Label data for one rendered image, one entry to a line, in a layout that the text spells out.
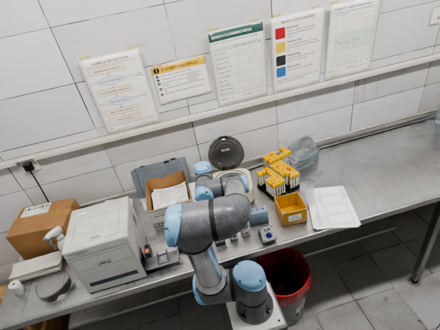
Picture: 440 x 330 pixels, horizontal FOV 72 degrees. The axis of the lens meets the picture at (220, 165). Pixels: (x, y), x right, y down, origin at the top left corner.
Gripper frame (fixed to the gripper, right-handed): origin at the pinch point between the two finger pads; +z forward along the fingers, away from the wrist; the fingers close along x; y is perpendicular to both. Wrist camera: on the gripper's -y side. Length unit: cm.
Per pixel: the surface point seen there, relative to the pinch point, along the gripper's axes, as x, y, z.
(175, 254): 22.6, -2.2, 9.3
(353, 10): -99, 54, -70
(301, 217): -43.1, -2.7, 8.9
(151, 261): 34.6, -2.2, 9.3
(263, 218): -24.9, 3.3, 8.1
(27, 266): 100, 19, 10
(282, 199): -38.4, 10.4, 5.8
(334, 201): -66, 4, 12
